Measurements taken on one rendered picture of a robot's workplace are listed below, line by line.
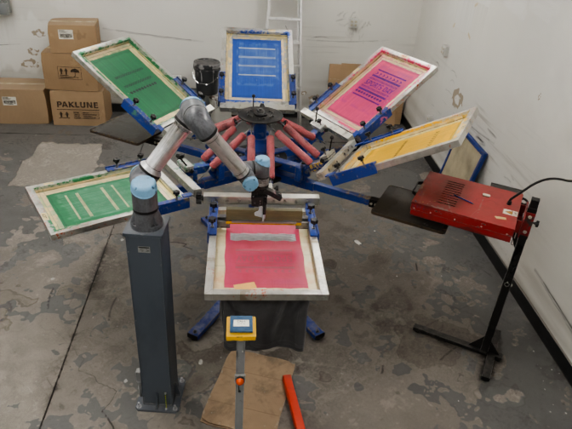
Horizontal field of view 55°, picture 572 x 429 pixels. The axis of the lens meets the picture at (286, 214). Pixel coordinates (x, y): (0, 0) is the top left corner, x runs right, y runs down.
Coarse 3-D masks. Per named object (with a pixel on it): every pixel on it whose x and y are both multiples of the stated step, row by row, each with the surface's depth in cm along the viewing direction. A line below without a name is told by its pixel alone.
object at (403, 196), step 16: (288, 176) 373; (336, 192) 362; (352, 192) 359; (384, 192) 357; (400, 192) 358; (416, 192) 359; (384, 208) 340; (400, 208) 341; (416, 224) 326; (432, 224) 327
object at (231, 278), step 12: (228, 228) 309; (240, 228) 310; (252, 228) 310; (228, 240) 299; (240, 240) 300; (228, 252) 290; (228, 264) 281; (228, 276) 272; (240, 276) 273; (252, 276) 274; (264, 276) 274
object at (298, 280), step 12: (264, 228) 311; (276, 228) 312; (288, 228) 313; (300, 252) 293; (300, 264) 284; (276, 276) 275; (288, 276) 275; (300, 276) 276; (288, 288) 267; (300, 288) 268
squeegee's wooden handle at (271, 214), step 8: (232, 208) 291; (240, 208) 292; (248, 208) 292; (256, 208) 293; (272, 208) 294; (232, 216) 293; (240, 216) 293; (248, 216) 293; (256, 216) 294; (272, 216) 294; (280, 216) 295; (288, 216) 295; (296, 216) 295
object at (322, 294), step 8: (224, 208) 321; (280, 208) 324; (288, 208) 325; (312, 240) 298; (312, 248) 291; (208, 256) 279; (312, 256) 290; (320, 256) 285; (208, 264) 274; (320, 264) 280; (208, 272) 268; (320, 272) 274; (208, 280) 263; (320, 280) 268; (208, 288) 258; (320, 288) 263; (208, 296) 255; (216, 296) 256; (224, 296) 256; (232, 296) 256; (240, 296) 257; (248, 296) 257; (256, 296) 257; (264, 296) 258; (272, 296) 258; (280, 296) 258; (288, 296) 259; (296, 296) 259; (304, 296) 259; (312, 296) 260; (320, 296) 260; (328, 296) 260
